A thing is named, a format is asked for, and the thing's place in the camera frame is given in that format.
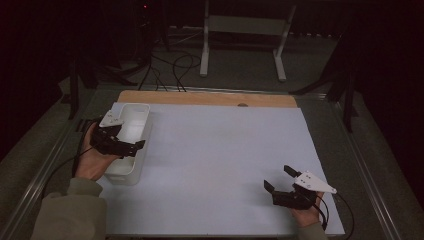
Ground black stand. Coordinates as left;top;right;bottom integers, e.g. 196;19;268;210
289;33;360;134

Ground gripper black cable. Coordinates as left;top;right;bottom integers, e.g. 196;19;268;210
39;118;101;199
313;192;355;240

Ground metal floor frame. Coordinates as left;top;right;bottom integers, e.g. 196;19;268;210
0;83;404;240

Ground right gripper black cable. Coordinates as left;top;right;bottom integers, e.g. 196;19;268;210
313;192;355;240

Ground white metal stand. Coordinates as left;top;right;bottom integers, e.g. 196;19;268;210
199;0;298;83

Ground white table sheet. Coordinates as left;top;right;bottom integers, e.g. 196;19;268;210
105;102;346;237

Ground white plastic bin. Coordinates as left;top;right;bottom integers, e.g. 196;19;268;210
103;103;153;186

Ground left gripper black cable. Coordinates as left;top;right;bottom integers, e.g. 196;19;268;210
39;118;101;199

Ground person's left hand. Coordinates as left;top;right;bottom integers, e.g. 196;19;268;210
74;123;118;183

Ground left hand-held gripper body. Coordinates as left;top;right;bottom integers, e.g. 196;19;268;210
89;109;138;158

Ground black tripod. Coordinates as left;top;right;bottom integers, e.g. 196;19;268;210
99;0;169;87

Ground black floor cables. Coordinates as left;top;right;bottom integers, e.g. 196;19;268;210
138;53;203;93

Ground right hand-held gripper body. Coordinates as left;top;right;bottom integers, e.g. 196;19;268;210
271;170;338;211

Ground person's right hand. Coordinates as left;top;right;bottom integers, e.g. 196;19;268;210
289;191;326;230

